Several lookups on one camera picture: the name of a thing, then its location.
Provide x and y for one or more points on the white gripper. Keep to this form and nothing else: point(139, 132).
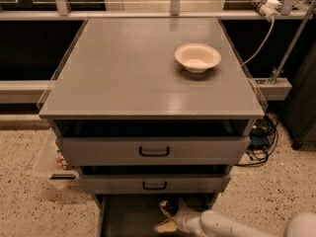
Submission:
point(183, 217)

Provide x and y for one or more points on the orange soda can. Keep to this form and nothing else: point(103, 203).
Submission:
point(167, 209)

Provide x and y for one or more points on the grey bottom drawer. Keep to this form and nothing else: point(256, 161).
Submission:
point(137, 215)

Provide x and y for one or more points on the grey drawer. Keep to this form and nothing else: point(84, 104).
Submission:
point(154, 184)
point(137, 215)
point(150, 151)

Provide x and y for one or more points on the grey top drawer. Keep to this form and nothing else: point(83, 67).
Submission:
point(150, 151)

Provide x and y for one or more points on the grey middle drawer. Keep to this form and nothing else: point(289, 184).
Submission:
point(154, 184)

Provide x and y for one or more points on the grey drawer cabinet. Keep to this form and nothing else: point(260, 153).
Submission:
point(122, 80)

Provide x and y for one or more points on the clear plastic side bin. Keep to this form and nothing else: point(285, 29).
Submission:
point(51, 166)

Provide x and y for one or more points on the dark grey cabinet right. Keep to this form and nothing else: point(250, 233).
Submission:
point(300, 106)

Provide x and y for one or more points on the metal diagonal rod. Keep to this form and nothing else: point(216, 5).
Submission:
point(276, 71)

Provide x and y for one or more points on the white power strip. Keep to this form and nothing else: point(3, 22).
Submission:
point(266, 8)

